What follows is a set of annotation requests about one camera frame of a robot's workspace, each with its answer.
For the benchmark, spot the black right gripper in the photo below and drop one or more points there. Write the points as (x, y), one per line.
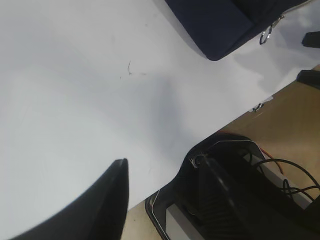
(310, 77)

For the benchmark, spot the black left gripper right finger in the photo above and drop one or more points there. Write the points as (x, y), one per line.
(223, 206)

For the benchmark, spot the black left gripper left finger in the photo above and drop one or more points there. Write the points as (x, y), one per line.
(98, 214)

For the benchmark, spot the navy blue lunch bag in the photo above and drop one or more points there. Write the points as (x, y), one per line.
(219, 27)

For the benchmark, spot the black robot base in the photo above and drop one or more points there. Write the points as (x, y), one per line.
(280, 210)

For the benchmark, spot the white tape piece under table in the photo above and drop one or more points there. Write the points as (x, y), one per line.
(260, 105)

